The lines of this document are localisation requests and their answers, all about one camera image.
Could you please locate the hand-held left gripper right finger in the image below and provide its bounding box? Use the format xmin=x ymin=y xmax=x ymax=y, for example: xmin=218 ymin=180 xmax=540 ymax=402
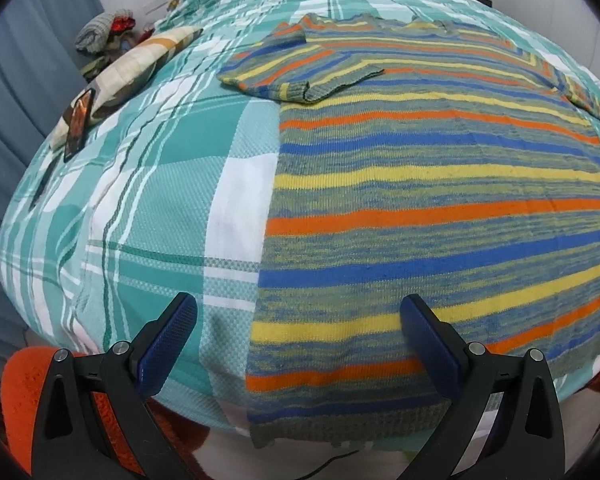
xmin=400 ymin=295 xmax=563 ymax=480

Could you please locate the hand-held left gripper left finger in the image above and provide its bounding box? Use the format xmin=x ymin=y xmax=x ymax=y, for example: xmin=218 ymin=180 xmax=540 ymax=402
xmin=31 ymin=291 xmax=216 ymax=480

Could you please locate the multicolour striped knit sweater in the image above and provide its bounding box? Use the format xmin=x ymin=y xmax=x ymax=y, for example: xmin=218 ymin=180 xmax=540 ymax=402
xmin=217 ymin=14 xmax=600 ymax=448

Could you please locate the pile of clothes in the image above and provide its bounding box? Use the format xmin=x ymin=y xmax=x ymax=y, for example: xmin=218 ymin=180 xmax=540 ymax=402
xmin=75 ymin=8 xmax=153 ymax=81

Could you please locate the person's orange clothing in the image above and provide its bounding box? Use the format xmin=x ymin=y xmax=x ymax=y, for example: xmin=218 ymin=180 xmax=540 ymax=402
xmin=0 ymin=347 xmax=211 ymax=480

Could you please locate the teal white plaid bed blanket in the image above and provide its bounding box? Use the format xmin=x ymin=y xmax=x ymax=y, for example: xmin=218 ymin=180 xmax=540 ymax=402
xmin=0 ymin=0 xmax=600 ymax=441

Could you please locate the dark slim stick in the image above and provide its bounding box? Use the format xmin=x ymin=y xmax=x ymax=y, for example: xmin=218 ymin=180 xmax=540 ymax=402
xmin=29 ymin=157 xmax=61 ymax=211

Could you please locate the dark smartphone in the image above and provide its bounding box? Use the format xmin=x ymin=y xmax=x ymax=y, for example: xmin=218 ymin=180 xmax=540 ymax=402
xmin=64 ymin=88 xmax=97 ymax=162

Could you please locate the beige patterned pillow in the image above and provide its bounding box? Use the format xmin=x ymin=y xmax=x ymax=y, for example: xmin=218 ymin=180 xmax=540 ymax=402
xmin=50 ymin=26 xmax=204 ymax=150

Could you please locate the blue curtain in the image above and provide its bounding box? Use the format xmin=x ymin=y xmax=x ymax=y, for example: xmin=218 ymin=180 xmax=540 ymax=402
xmin=0 ymin=0 xmax=106 ymax=391

